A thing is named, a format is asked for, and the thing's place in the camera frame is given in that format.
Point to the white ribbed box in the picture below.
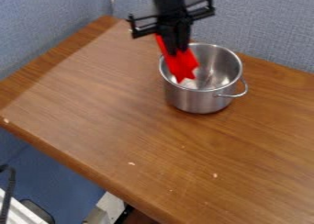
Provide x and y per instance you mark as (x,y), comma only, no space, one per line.
(20,214)

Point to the white table leg bracket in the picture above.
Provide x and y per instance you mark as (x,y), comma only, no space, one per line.
(108,210)

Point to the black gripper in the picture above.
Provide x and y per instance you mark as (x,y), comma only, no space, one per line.
(170,18)

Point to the metal pot with handles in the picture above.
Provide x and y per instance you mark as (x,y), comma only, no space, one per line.
(219,83)

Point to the red plastic block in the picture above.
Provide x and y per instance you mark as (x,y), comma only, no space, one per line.
(183,63)

